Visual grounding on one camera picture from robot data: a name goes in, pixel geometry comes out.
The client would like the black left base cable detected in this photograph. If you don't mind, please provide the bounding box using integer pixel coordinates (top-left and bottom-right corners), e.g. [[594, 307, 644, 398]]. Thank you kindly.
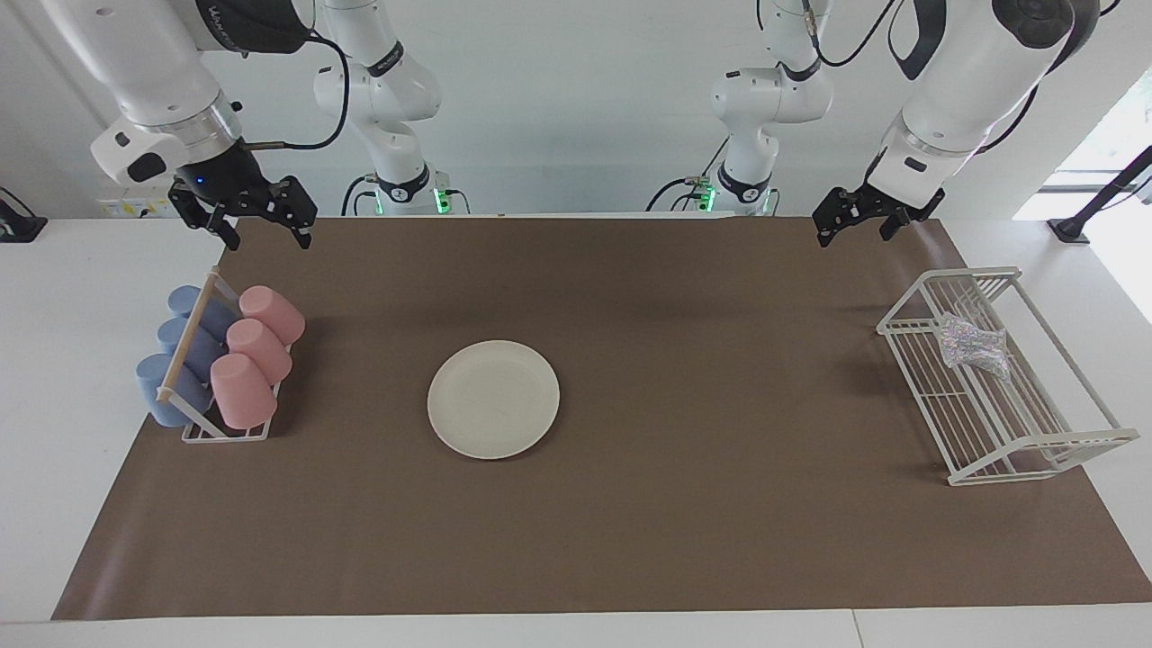
[[644, 135, 732, 215]]

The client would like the black base cable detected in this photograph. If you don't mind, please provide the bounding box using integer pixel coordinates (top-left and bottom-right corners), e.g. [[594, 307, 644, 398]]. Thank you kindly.
[[340, 174, 379, 217], [644, 135, 732, 215]]

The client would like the cream round plate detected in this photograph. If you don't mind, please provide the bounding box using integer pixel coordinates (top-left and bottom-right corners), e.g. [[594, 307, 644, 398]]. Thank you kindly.
[[427, 339, 561, 461]]

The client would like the white wire dish rack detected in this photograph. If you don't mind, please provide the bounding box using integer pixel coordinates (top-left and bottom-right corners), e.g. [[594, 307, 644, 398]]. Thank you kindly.
[[877, 265, 1140, 487]]

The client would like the brown table mat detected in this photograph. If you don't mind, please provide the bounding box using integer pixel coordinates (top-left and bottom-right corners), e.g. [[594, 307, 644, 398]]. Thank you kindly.
[[51, 216, 1152, 622]]

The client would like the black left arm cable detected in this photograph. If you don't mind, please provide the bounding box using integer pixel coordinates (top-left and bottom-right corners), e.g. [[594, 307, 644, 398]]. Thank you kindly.
[[804, 0, 903, 69]]

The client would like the black table clamp mount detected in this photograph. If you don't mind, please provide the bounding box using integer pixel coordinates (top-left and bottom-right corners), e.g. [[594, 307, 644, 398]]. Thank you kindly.
[[0, 186, 48, 244]]

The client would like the blue plastic cup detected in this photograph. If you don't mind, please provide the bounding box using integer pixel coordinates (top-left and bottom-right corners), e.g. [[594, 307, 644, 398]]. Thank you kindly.
[[135, 353, 215, 428], [167, 285, 237, 341], [157, 317, 226, 379]]

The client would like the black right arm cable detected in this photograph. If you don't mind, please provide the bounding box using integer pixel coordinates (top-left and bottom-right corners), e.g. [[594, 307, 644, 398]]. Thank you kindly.
[[241, 31, 351, 152]]

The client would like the black angled stand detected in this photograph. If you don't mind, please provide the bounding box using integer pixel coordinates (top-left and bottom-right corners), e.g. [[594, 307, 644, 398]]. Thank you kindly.
[[1048, 144, 1152, 244]]

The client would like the black right base cable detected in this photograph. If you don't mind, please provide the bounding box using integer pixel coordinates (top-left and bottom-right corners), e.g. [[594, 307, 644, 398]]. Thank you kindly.
[[340, 174, 379, 217]]

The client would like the cup holder rack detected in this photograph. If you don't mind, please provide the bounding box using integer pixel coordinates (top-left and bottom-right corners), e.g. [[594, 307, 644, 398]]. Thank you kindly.
[[156, 266, 293, 444]]

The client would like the white wall socket box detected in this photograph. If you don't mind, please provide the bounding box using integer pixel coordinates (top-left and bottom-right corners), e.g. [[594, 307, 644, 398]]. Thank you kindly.
[[96, 175, 186, 220]]

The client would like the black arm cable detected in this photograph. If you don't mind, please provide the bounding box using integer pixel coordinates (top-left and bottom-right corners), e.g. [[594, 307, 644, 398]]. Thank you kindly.
[[241, 31, 351, 152], [804, 0, 903, 69]]

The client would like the clear plastic wrapper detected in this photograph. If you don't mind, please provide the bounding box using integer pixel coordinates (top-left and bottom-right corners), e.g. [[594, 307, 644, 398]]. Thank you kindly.
[[936, 313, 1011, 382]]

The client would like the pink plastic cup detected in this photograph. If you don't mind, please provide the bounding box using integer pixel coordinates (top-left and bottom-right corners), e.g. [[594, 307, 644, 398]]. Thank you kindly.
[[226, 319, 293, 386], [238, 285, 306, 347], [210, 353, 278, 430]]

